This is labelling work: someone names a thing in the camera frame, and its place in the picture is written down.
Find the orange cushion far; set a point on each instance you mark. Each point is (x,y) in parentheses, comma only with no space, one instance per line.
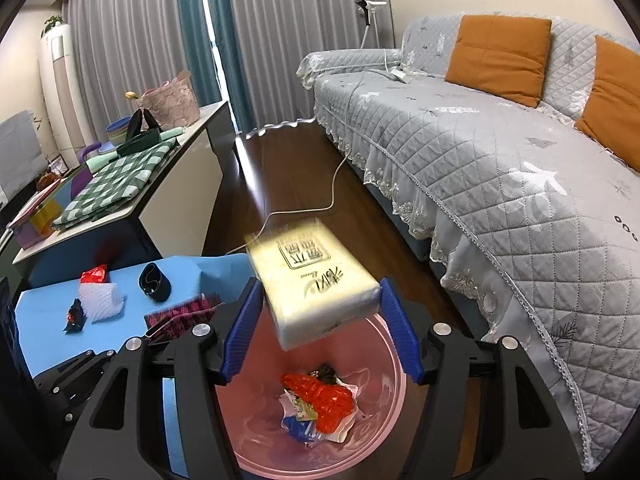
(611,114)

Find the small red plastic bag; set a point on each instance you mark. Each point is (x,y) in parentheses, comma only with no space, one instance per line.
(97,275)

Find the blue plastic bag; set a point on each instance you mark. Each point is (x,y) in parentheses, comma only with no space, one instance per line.
(301,430)

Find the large red plastic bag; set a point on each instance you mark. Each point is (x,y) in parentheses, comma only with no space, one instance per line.
(331,402)

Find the pink trash bin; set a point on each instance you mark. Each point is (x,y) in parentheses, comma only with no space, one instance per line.
(361,354)

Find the blue table mat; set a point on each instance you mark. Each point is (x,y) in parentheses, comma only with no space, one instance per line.
(33,438)

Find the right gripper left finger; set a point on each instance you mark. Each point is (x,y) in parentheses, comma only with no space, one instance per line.
(121,432)

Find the black bag with green band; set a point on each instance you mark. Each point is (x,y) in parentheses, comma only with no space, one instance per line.
(143,133)

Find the pink lace basket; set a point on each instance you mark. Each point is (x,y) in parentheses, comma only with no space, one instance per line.
(174,103)

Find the grey curtain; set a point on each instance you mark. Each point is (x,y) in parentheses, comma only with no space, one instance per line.
(246,52)

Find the white crushed paper carton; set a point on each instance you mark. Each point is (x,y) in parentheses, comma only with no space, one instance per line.
(340,434)

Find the grey covered television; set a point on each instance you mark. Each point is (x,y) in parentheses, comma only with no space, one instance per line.
(21,158)

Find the white standing air conditioner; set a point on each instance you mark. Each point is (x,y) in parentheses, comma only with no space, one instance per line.
(62,94)

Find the orange cushion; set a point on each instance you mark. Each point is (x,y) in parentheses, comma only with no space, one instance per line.
(502,55)
(611,114)

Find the dark cabinet with white top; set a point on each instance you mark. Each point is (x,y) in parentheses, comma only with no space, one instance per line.
(169,217)

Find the orange cushion near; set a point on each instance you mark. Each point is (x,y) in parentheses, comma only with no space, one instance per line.
(502,55)

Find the green checkered cloth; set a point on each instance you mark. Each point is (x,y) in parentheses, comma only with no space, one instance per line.
(114,185)

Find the white foam net sleeve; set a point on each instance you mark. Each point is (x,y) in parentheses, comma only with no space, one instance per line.
(100,301)

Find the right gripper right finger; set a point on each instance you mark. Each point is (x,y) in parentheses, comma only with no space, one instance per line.
(521,433)

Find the black red snack wrapper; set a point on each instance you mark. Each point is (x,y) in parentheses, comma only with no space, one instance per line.
(75,318)

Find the colourful storage box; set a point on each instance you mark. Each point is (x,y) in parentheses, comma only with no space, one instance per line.
(34,222)

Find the teal curtain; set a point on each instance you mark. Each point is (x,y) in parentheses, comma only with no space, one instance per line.
(214,58)

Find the stacked plastic bowls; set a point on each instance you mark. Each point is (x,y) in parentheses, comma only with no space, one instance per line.
(117,131)

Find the grey quilted sofa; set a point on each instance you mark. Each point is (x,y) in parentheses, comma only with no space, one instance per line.
(529,218)

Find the green snack pouch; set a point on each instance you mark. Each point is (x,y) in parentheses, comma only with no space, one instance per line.
(304,411)

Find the beige tissue pack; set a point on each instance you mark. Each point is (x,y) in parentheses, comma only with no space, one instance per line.
(313,283)

